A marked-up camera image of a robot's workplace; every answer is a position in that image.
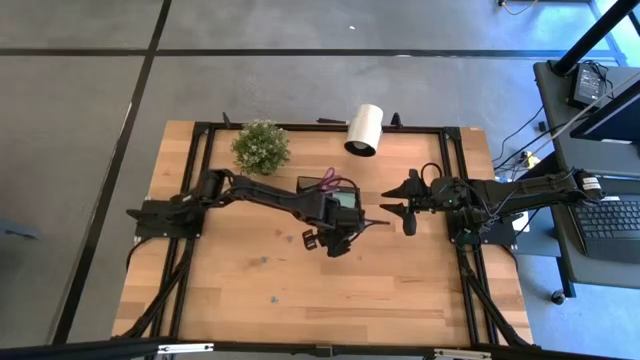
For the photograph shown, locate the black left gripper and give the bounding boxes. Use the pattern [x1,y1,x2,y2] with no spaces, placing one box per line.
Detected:
[302,191,392,239]

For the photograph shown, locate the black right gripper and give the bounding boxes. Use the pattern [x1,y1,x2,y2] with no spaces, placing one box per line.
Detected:
[378,168,460,219]

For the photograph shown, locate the teal sticky note pad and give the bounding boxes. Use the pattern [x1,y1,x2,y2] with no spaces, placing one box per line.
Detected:
[333,190,358,210]

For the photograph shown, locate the purple handled scissors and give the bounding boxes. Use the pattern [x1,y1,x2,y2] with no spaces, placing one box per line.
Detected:
[319,166,354,195]

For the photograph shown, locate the black mesh desk organizer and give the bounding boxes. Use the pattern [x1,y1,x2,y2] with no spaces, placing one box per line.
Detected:
[295,174,362,222]

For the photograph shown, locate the white paper sheet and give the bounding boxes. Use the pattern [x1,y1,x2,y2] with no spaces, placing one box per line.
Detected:
[508,211,532,234]

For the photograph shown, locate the artificial plant in black pot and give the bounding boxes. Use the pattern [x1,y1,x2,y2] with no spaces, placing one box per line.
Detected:
[230,118,292,177]

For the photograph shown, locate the grey desk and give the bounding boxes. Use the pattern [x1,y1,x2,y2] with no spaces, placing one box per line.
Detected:
[532,59,640,291]

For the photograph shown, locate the dark laptop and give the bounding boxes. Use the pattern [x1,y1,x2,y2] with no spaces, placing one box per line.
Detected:
[569,192,640,266]

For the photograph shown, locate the black power adapter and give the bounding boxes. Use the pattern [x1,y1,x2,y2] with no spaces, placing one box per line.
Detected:
[568,62,610,110]

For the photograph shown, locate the dark monitor panel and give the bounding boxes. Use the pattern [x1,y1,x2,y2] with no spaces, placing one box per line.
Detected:
[569,79,640,144]

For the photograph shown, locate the black pole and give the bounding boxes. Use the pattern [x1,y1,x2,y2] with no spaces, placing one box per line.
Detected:
[549,0,640,77]

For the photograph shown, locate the black rig beam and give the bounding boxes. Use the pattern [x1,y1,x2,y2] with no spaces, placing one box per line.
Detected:
[0,337,640,360]

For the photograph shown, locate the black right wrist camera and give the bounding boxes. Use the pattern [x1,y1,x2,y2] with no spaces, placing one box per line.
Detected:
[401,211,419,238]

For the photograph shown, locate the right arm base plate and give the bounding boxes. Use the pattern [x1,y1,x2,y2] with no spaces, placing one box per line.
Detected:
[446,212,520,247]

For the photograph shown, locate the black aluminium table frame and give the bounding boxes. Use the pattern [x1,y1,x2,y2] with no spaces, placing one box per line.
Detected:
[112,119,535,351]

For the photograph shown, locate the silver frame bracket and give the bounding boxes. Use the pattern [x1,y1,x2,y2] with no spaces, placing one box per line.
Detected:
[157,342,215,355]
[433,348,493,360]

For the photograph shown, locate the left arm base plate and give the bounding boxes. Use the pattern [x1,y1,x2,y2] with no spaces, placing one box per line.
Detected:
[127,199,206,240]

